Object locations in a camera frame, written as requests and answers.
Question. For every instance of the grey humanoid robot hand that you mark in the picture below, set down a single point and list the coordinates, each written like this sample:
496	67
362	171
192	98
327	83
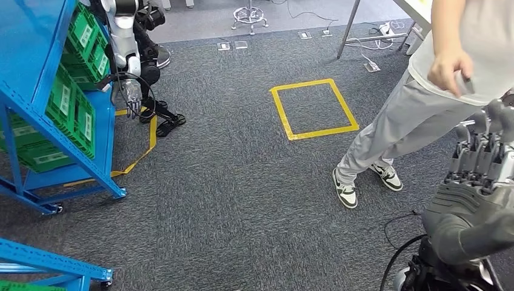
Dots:
131	96

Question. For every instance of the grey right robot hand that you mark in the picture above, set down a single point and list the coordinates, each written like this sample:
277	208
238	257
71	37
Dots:
474	237

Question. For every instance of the person's hand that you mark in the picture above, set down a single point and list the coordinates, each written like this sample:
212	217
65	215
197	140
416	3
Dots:
445	72

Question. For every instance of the silver humanoid robot arm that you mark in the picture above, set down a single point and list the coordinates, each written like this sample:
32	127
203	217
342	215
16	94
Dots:
120	40

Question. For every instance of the person's forearm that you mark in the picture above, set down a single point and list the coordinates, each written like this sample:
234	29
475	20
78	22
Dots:
449	24

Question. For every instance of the blue metal shelf unit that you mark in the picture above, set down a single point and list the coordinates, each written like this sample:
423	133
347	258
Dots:
40	261
24	40

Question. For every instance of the black white humanoid robot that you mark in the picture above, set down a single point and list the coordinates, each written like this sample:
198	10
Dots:
150	72

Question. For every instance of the yellow floor tape square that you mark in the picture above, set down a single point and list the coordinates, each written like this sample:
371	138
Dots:
152	136
283	116

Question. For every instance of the green plastic crate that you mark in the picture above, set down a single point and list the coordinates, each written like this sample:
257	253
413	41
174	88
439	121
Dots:
84	128
24	287
60	100
82	32
96	64

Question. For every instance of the grey round floor base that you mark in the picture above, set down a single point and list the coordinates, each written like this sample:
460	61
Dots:
164	56

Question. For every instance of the person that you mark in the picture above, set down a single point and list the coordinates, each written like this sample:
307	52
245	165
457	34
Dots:
401	116

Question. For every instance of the white power strip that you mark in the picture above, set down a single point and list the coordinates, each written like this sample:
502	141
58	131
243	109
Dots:
386	29

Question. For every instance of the metal floor socket box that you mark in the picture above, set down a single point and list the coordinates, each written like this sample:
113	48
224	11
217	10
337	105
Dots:
223	46
241	44
305	35
372	66
327	33

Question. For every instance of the person's shoe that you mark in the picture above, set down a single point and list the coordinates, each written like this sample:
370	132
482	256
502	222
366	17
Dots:
346	192
388	176

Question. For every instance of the chrome stool base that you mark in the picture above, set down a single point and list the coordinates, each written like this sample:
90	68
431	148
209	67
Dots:
249	16

